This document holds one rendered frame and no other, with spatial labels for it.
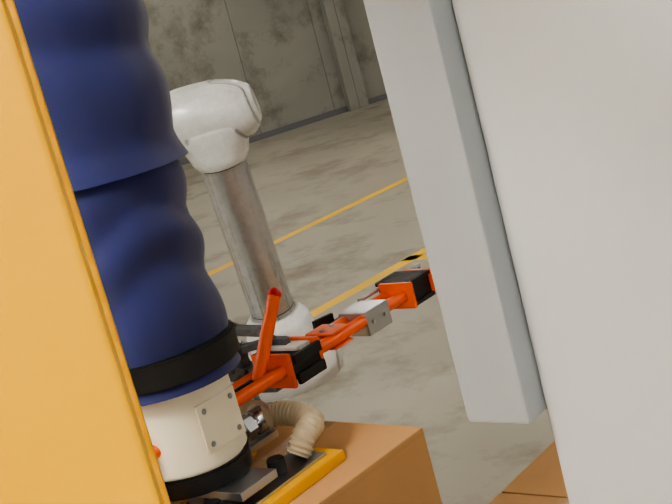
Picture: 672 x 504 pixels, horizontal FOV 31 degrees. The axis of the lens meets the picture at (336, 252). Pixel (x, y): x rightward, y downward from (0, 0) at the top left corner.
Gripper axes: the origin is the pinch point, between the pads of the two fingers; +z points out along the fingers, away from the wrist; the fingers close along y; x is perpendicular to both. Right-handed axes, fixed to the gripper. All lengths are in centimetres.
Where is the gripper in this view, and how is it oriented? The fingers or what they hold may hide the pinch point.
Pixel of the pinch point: (293, 358)
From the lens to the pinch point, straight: 200.1
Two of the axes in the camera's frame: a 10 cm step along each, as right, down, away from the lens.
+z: 7.7, -0.6, -6.4
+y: 2.5, 9.4, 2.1
